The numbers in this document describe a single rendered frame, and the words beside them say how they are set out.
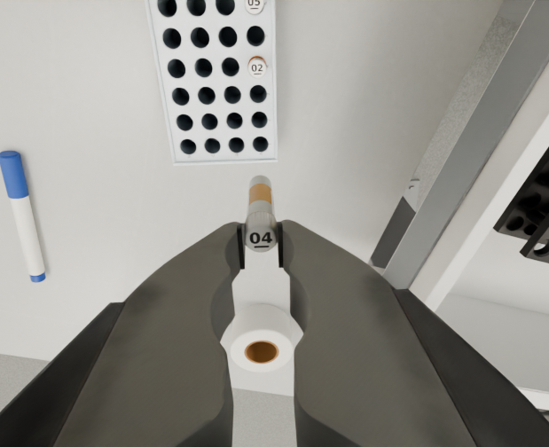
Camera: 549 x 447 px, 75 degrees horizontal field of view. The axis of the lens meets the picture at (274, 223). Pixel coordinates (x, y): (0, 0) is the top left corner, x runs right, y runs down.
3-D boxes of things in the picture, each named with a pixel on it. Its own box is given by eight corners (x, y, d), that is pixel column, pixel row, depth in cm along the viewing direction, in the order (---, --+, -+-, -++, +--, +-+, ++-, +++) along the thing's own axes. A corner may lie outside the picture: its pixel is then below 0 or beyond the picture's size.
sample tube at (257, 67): (265, 69, 29) (266, 78, 25) (249, 70, 29) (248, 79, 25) (264, 52, 28) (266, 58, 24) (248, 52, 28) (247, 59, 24)
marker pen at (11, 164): (50, 275, 38) (43, 285, 37) (34, 273, 38) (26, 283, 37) (23, 151, 31) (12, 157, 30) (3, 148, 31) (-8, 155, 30)
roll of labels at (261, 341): (244, 296, 41) (243, 323, 37) (300, 313, 43) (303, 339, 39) (223, 337, 44) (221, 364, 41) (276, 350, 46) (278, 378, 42)
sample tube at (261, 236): (274, 196, 17) (278, 253, 13) (247, 197, 17) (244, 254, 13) (273, 171, 16) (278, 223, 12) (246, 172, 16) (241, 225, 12)
